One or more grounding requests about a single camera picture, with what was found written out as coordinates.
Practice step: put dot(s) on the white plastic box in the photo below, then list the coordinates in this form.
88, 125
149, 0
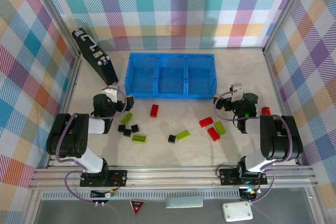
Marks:
237, 211

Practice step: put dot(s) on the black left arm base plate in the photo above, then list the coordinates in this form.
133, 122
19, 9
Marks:
118, 178

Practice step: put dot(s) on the red glitter cylinder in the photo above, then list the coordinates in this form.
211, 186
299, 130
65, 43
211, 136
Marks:
266, 111

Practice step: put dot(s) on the grey slotted strip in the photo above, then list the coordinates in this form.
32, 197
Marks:
157, 195

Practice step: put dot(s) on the red triangle sticker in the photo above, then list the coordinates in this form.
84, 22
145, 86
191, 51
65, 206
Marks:
137, 205

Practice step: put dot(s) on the small board with green light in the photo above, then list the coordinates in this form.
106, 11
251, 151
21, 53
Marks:
248, 192

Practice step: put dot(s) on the blue three-compartment bin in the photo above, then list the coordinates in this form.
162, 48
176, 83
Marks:
141, 74

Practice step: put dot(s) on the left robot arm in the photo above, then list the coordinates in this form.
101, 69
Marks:
68, 137

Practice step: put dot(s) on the small black lego brick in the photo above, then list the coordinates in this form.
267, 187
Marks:
127, 132
135, 128
121, 128
172, 138

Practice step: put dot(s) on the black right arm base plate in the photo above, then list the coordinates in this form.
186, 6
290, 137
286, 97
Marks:
228, 176

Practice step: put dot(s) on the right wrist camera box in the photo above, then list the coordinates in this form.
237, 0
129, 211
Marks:
237, 93

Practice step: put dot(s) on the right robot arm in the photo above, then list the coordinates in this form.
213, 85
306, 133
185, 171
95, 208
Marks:
281, 140

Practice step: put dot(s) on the aluminium frame post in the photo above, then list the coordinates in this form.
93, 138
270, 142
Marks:
58, 15
287, 11

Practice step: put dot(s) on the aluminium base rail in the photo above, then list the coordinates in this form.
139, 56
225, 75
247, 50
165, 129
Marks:
170, 178

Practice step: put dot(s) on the aluminium side rail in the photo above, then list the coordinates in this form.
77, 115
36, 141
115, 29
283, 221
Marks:
277, 90
70, 90

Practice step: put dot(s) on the red lego brick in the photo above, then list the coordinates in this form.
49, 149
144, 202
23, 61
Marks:
154, 110
206, 122
213, 134

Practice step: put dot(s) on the black power connector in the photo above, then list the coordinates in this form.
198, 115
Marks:
99, 194

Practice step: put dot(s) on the green lego brick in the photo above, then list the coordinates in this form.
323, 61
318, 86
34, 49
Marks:
127, 118
219, 128
183, 135
140, 139

